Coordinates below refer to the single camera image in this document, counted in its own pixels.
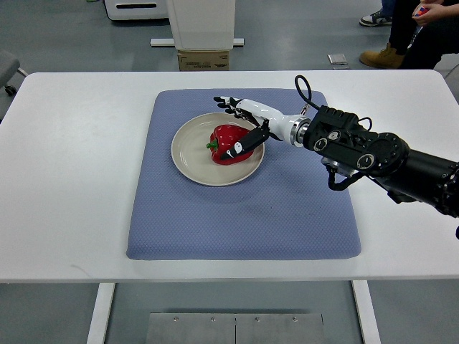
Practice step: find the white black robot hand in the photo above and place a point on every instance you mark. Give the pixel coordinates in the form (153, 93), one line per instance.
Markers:
(269, 123)

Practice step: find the red bell pepper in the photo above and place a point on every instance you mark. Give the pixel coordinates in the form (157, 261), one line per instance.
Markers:
(222, 139)

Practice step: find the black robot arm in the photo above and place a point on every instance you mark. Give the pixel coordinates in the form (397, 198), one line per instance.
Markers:
(349, 152)

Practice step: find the cream round plate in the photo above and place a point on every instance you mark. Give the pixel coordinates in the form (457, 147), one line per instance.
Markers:
(193, 159)

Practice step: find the metal floor plate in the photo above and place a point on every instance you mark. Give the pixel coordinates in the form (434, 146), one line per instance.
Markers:
(235, 328)

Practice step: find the blue quilted mat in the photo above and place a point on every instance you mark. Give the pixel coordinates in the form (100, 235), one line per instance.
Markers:
(284, 210)

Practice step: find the cardboard box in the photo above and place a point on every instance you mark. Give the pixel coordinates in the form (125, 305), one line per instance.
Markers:
(190, 61)

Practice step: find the tan work boot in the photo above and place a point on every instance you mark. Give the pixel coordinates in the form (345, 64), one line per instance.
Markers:
(387, 58)

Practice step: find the black white sneaker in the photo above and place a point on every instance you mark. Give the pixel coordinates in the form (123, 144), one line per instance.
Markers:
(377, 19)

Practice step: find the seated person in black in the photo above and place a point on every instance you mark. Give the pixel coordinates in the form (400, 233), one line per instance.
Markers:
(424, 31)

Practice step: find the white machine base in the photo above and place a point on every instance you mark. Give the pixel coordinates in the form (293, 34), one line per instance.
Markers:
(135, 10)

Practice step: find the right white table leg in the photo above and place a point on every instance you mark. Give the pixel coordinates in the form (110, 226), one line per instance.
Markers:
(365, 311)

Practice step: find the white table leg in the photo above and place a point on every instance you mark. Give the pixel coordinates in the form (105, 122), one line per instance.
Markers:
(365, 311)
(101, 313)

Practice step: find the left white table leg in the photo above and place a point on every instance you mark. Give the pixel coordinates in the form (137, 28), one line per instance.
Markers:
(101, 313)

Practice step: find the white pedestal stand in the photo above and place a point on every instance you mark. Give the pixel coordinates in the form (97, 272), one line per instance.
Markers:
(201, 25)

